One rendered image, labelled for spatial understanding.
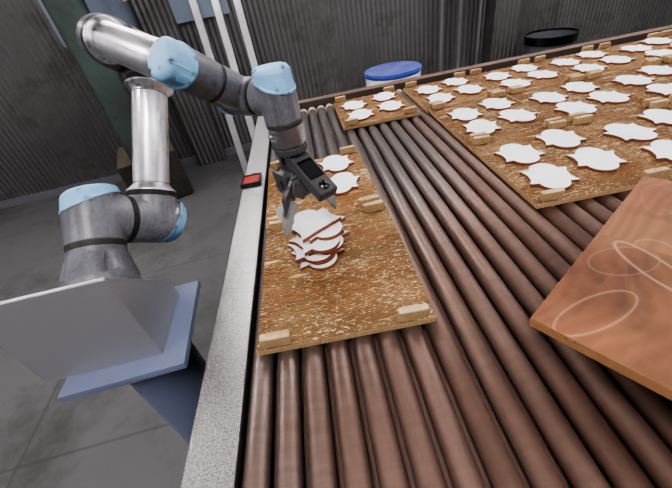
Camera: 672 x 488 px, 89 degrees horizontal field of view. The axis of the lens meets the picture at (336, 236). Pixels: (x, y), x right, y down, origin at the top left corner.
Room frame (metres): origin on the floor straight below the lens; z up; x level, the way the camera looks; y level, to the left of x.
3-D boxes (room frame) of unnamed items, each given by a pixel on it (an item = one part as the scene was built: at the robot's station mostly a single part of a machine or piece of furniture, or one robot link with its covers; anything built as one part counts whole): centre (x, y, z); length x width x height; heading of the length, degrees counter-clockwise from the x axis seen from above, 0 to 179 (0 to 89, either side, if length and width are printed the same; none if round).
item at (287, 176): (0.71, 0.06, 1.15); 0.09 x 0.08 x 0.12; 33
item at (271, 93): (0.71, 0.06, 1.31); 0.09 x 0.08 x 0.11; 51
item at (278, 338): (0.42, 0.15, 0.95); 0.06 x 0.02 x 0.03; 89
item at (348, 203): (1.03, 0.02, 0.93); 0.41 x 0.35 x 0.02; 1
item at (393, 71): (3.56, -0.86, 0.34); 0.56 x 0.56 x 0.69
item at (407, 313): (0.42, -0.12, 0.95); 0.06 x 0.02 x 0.03; 89
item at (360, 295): (0.62, 0.02, 0.93); 0.41 x 0.35 x 0.02; 179
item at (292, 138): (0.70, 0.06, 1.23); 0.08 x 0.08 x 0.05
